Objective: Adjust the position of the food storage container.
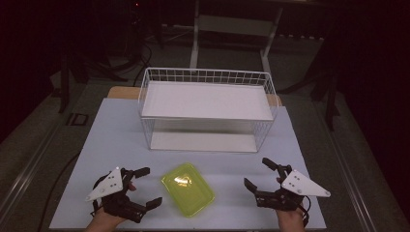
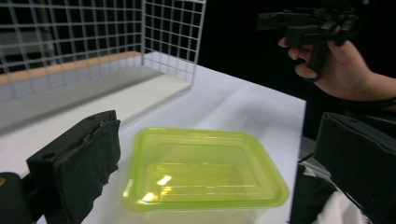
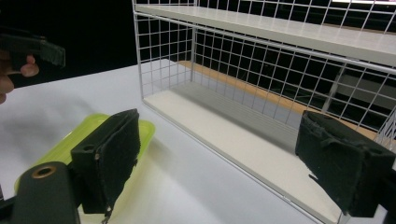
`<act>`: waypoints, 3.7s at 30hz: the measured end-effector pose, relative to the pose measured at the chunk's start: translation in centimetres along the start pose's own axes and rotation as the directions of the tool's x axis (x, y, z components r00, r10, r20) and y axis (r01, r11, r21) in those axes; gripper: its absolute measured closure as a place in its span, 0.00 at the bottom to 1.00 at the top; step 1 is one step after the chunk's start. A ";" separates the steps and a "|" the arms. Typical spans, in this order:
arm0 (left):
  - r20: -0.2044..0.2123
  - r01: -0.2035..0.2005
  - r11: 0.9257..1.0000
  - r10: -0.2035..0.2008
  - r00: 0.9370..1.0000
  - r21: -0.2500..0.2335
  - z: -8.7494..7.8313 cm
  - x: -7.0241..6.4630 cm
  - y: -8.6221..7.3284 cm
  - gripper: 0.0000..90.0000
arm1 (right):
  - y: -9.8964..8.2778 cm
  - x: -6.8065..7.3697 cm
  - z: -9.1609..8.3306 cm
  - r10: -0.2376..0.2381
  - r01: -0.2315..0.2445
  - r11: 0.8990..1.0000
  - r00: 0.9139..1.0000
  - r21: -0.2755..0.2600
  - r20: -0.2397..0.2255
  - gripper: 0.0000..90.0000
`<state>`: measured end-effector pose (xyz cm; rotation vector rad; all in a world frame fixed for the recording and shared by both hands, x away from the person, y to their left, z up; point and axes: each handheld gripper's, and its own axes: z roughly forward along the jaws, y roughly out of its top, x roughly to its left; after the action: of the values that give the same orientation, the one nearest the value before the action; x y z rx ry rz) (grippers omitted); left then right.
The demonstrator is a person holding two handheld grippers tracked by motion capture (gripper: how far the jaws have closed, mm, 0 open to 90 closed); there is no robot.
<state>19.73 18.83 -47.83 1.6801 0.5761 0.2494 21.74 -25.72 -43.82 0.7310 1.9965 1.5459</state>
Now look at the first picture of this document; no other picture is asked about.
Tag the person's right hand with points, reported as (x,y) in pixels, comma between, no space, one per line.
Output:
(291,220)

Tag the black floor socket box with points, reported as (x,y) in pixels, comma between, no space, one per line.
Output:
(77,119)

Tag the yellow-green plastic tray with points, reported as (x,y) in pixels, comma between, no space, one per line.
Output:
(188,190)

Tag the person's left hand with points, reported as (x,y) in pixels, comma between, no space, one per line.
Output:
(104,222)

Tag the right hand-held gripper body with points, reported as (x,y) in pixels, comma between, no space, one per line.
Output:
(299,187)

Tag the black metal stand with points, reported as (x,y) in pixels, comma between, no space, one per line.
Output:
(64,83)
(328,93)

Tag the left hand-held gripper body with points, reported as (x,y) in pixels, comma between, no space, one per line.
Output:
(111,188)

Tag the white metal stand frame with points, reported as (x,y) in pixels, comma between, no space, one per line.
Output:
(232,25)

